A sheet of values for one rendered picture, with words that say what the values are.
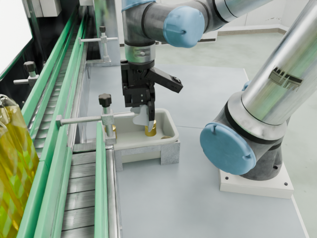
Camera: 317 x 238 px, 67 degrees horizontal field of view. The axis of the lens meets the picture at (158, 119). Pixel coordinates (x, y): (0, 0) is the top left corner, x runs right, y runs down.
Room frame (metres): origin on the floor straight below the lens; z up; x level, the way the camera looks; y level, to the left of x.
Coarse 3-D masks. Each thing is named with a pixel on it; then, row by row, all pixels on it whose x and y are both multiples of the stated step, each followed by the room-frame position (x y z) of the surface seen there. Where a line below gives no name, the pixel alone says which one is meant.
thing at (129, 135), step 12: (120, 120) 0.64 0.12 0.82; (132, 120) 0.65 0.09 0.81; (156, 120) 0.66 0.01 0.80; (168, 120) 0.61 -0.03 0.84; (120, 132) 0.64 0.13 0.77; (132, 132) 0.64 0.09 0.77; (144, 132) 0.64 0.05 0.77; (168, 132) 0.60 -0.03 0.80; (120, 144) 0.49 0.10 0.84; (132, 144) 0.49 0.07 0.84; (144, 144) 0.49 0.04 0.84; (156, 144) 0.50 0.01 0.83
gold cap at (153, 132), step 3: (147, 126) 0.57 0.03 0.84; (153, 126) 0.57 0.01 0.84; (147, 129) 0.57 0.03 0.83; (153, 129) 0.57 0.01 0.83; (147, 132) 0.57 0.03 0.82; (150, 132) 0.57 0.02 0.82; (153, 132) 0.57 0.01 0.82; (156, 132) 0.59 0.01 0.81; (147, 135) 0.57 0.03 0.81; (150, 135) 0.57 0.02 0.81; (153, 135) 0.57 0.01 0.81
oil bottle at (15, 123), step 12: (0, 96) 0.30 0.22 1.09; (0, 108) 0.27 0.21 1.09; (12, 108) 0.29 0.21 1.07; (0, 120) 0.26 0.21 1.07; (12, 120) 0.28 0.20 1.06; (24, 120) 0.31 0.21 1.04; (12, 132) 0.27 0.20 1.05; (24, 132) 0.30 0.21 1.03; (24, 144) 0.28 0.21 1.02; (24, 156) 0.27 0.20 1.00; (36, 156) 0.31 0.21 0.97; (36, 168) 0.29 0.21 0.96
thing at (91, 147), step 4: (76, 144) 0.44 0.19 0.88; (80, 144) 0.44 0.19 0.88; (84, 144) 0.44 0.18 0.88; (88, 144) 0.44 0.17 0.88; (92, 144) 0.44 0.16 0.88; (112, 144) 0.44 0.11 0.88; (76, 148) 0.42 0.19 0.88; (80, 148) 0.42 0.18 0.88; (84, 148) 0.42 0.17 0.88; (88, 148) 0.42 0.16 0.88; (92, 148) 0.43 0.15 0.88; (108, 148) 0.43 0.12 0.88; (112, 148) 0.43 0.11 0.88; (76, 152) 0.42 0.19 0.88; (80, 152) 0.42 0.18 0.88; (84, 152) 0.42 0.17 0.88; (88, 152) 0.42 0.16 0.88
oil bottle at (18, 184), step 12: (0, 132) 0.24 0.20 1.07; (0, 144) 0.23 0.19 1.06; (12, 144) 0.25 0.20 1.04; (0, 156) 0.22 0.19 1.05; (12, 156) 0.24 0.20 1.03; (0, 168) 0.21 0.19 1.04; (12, 168) 0.23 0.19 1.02; (24, 168) 0.26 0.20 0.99; (12, 180) 0.22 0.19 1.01; (24, 180) 0.24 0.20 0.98; (12, 192) 0.21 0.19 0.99; (24, 192) 0.23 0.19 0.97; (24, 204) 0.22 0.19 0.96
